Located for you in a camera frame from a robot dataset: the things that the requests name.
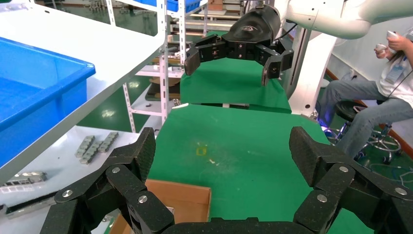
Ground green cloth covered table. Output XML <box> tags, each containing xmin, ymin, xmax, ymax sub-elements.
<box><xmin>180</xmin><ymin>30</ymin><xmax>292</xmax><ymax>114</ymax></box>

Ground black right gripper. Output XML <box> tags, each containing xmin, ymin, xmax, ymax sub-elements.
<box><xmin>184</xmin><ymin>6</ymin><xmax>295</xmax><ymax>87</ymax></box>

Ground white metal storage rack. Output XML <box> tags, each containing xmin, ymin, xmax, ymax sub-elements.
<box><xmin>106</xmin><ymin>0</ymin><xmax>210</xmax><ymax>133</ymax></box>

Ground white robot body column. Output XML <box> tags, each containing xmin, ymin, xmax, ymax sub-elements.
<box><xmin>288</xmin><ymin>27</ymin><xmax>338</xmax><ymax>117</ymax></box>

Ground small grey connector strip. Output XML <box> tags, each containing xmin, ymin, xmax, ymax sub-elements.
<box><xmin>97</xmin><ymin>132</ymin><xmax>119</xmax><ymax>154</ymax></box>
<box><xmin>75</xmin><ymin>136</ymin><xmax>96</xmax><ymax>158</ymax></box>
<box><xmin>80</xmin><ymin>140</ymin><xmax>103</xmax><ymax>165</ymax></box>

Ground large blue plastic bin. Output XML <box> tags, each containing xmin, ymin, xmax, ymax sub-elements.
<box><xmin>0</xmin><ymin>37</ymin><xmax>96</xmax><ymax>167</ymax></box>

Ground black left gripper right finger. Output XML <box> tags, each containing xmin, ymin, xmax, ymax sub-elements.
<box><xmin>288</xmin><ymin>126</ymin><xmax>413</xmax><ymax>234</ymax></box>

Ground metal shield plate with cutouts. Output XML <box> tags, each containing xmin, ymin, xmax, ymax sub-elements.
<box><xmin>0</xmin><ymin>172</ymin><xmax>48</xmax><ymax>189</ymax></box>

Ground shallow cardboard box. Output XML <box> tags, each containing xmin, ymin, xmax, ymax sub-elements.
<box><xmin>110</xmin><ymin>179</ymin><xmax>212</xmax><ymax>234</ymax></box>

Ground loose floor cables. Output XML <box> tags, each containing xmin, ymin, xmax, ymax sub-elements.
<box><xmin>369</xmin><ymin>163</ymin><xmax>413</xmax><ymax>190</ymax></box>

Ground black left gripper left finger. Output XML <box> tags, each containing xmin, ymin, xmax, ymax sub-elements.
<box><xmin>40</xmin><ymin>127</ymin><xmax>175</xmax><ymax>234</ymax></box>

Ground white tray board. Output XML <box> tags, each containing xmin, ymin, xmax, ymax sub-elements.
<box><xmin>0</xmin><ymin>125</ymin><xmax>141</xmax><ymax>234</ymax></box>

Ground small blue storage bin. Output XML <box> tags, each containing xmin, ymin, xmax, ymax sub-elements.
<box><xmin>135</xmin><ymin>0</ymin><xmax>202</xmax><ymax>13</ymax></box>

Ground black swivel stool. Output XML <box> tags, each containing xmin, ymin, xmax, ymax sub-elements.
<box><xmin>335</xmin><ymin>100</ymin><xmax>402</xmax><ymax>164</ymax></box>

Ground seated operator in jeans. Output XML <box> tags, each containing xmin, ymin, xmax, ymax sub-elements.
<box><xmin>318</xmin><ymin>27</ymin><xmax>413</xmax><ymax>159</ymax></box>

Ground long dark metal bar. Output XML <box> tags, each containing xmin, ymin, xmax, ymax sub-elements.
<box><xmin>0</xmin><ymin>192</ymin><xmax>58</xmax><ymax>221</ymax></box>

